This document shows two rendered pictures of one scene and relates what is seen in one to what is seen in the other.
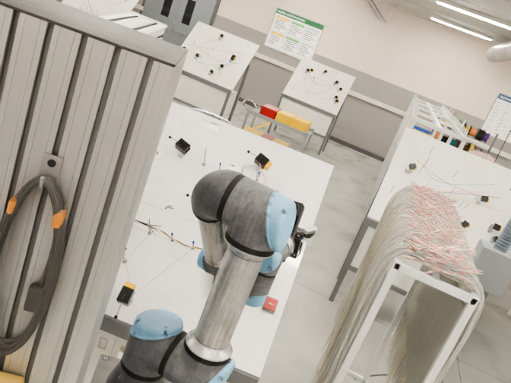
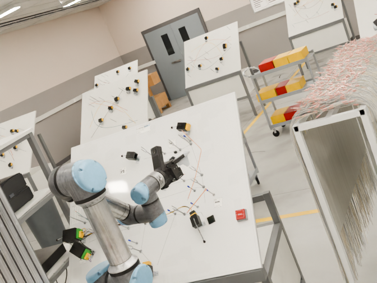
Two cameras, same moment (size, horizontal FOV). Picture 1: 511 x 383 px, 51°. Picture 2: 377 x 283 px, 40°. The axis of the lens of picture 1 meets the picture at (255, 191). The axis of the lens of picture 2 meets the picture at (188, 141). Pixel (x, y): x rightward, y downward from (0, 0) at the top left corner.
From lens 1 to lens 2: 109 cm
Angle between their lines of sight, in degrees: 20
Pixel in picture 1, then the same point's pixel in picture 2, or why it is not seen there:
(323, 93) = (320, 10)
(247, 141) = (171, 121)
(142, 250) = (147, 237)
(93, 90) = not seen: outside the picture
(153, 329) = (91, 275)
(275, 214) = (76, 174)
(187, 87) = (209, 93)
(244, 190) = (60, 173)
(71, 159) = not seen: outside the picture
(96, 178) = not seen: outside the picture
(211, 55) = (209, 56)
